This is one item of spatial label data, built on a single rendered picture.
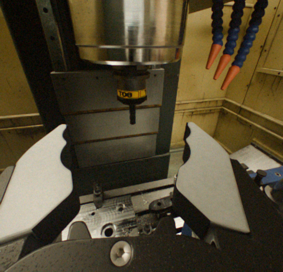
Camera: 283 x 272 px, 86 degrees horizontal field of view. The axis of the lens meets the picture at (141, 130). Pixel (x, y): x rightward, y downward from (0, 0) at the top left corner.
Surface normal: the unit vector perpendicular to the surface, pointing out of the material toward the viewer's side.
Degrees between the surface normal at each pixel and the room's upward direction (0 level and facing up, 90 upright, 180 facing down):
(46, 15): 90
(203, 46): 90
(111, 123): 89
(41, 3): 90
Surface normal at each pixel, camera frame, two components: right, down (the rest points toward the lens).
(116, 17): -0.11, 0.50
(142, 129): 0.26, 0.48
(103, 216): 0.01, -0.86
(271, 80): -0.96, 0.14
